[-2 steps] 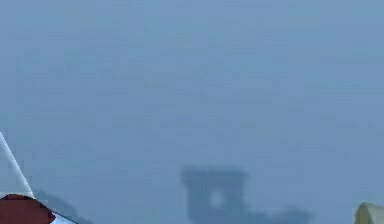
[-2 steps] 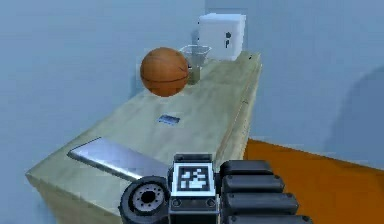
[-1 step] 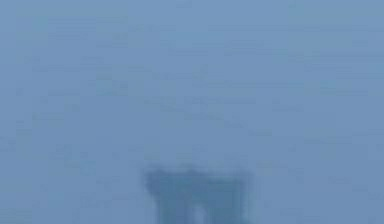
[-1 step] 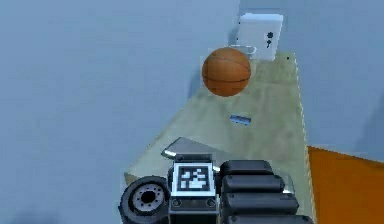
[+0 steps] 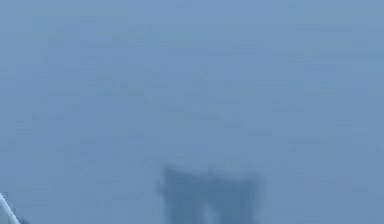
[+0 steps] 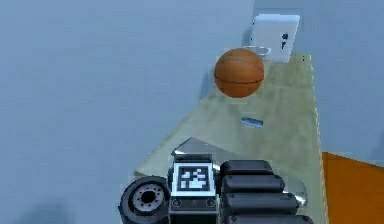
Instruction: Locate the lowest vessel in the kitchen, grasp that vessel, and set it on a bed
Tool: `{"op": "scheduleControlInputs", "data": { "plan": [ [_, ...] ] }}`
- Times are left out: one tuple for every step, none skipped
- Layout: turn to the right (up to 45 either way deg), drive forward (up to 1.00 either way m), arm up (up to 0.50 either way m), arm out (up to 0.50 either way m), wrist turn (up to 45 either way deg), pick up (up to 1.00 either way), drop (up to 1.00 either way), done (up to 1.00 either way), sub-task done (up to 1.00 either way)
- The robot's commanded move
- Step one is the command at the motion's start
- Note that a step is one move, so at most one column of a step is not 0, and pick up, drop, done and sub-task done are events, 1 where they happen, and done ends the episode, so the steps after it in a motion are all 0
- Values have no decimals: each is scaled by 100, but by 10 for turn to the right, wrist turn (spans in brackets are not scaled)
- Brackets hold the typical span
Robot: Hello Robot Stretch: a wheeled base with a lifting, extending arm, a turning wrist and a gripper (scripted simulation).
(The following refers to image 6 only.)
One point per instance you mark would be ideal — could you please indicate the orange basketball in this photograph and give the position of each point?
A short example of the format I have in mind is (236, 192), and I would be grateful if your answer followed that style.
(239, 72)

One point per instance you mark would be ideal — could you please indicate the white box with black marks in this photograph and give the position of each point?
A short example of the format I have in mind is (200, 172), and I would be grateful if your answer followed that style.
(273, 36)

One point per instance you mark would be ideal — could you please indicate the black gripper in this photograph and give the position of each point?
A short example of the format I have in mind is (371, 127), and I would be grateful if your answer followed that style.
(145, 199)

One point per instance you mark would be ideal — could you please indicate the pale green table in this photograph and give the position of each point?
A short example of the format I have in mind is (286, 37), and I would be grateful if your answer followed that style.
(276, 126)

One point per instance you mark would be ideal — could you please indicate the small blue flat object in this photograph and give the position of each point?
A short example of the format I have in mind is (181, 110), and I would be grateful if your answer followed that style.
(252, 122)

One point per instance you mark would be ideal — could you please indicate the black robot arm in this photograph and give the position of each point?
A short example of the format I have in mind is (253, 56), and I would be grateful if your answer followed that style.
(253, 193)

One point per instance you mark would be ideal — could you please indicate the clear glass dish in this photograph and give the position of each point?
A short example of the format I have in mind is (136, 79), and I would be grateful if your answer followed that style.
(263, 50)

